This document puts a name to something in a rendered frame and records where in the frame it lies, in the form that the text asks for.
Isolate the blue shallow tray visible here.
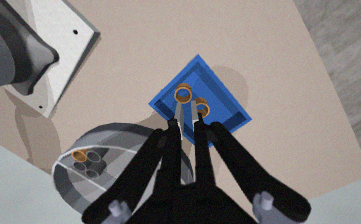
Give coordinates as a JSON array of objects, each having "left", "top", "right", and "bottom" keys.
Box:
[{"left": 148, "top": 54, "right": 252, "bottom": 146}]

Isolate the bronze bushing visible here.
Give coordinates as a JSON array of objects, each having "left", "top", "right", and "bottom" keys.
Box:
[
  {"left": 72, "top": 148, "right": 89, "bottom": 162},
  {"left": 193, "top": 97, "right": 210, "bottom": 118},
  {"left": 174, "top": 83, "right": 192, "bottom": 104}
]

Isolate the dark grey metal cylinder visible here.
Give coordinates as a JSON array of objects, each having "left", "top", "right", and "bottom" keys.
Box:
[
  {"left": 86, "top": 147, "right": 109, "bottom": 163},
  {"left": 85, "top": 159, "right": 107, "bottom": 179},
  {"left": 72, "top": 159, "right": 93, "bottom": 172}
]

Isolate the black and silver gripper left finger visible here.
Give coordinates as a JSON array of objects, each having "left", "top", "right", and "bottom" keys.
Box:
[{"left": 81, "top": 102, "right": 184, "bottom": 224}]

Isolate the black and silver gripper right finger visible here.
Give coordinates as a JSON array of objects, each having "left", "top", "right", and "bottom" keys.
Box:
[{"left": 191, "top": 100, "right": 312, "bottom": 224}]

